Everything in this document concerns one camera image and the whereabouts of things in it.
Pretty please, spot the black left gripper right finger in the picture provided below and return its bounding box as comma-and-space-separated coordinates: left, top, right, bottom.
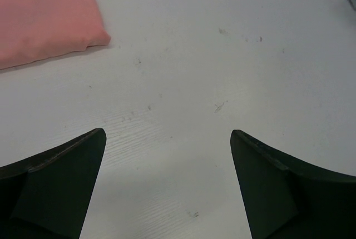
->
230, 130, 355, 238

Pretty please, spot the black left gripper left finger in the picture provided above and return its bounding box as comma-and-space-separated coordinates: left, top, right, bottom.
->
1, 128, 106, 238

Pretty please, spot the folded pink t-shirt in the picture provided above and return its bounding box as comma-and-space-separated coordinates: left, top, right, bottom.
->
1, 0, 111, 69

